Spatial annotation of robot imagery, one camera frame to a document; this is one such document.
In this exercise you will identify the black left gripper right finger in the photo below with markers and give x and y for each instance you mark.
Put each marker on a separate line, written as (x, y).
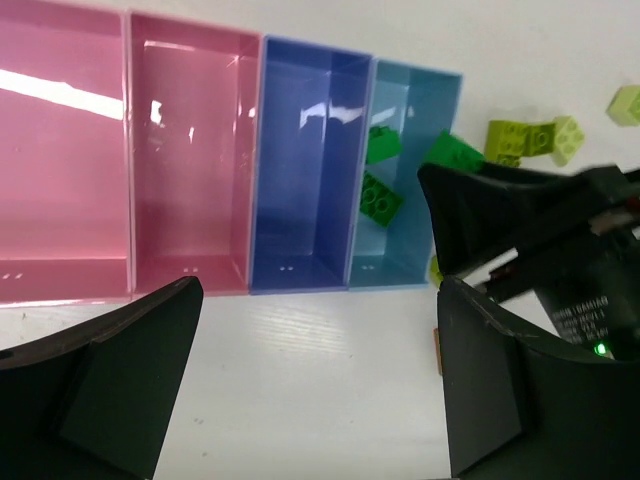
(521, 403)

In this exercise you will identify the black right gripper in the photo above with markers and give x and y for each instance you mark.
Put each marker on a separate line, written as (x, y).
(576, 239)

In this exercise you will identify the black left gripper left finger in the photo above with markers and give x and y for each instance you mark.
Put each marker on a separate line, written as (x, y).
(94, 401)

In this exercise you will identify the lime long lego brick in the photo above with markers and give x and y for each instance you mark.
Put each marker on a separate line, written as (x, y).
(435, 275)

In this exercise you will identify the green small lego brick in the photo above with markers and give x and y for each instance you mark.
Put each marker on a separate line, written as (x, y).
(450, 151)

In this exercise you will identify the dark green square lego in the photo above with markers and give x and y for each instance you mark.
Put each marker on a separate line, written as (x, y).
(383, 143)

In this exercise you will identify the brown lego plate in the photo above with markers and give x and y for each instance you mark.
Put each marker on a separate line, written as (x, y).
(437, 345)

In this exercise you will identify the lime sloped lego brick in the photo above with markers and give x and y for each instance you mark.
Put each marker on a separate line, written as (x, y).
(568, 139)

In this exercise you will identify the lime lego brick left edge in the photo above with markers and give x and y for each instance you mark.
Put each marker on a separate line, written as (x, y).
(540, 139)

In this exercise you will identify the lime lego brick upside down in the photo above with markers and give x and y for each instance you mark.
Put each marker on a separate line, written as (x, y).
(506, 142)

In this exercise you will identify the lone pale lime lego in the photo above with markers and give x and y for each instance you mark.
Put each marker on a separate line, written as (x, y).
(624, 107)

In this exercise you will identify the light blue container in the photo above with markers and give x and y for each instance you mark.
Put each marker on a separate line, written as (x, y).
(410, 106)

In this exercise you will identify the pink container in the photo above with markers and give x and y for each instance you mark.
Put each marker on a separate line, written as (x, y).
(127, 153)

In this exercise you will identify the purple blue container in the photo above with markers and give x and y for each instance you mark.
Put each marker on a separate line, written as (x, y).
(312, 126)

